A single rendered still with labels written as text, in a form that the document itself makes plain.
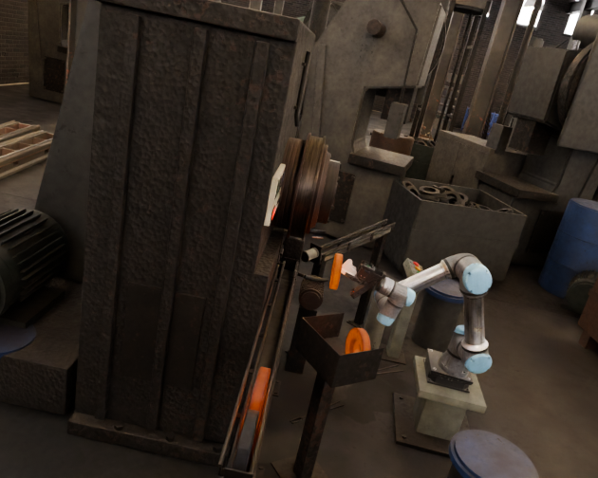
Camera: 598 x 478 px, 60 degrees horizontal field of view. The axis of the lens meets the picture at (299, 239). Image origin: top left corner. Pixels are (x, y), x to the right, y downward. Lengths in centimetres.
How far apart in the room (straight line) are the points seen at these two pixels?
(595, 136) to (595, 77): 54
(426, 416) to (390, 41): 325
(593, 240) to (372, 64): 252
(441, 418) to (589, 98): 352
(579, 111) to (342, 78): 214
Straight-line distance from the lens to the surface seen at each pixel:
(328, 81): 498
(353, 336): 201
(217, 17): 177
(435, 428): 281
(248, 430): 146
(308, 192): 208
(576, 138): 546
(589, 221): 531
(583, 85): 536
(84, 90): 278
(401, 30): 488
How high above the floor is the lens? 166
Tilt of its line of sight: 20 degrees down
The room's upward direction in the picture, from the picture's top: 12 degrees clockwise
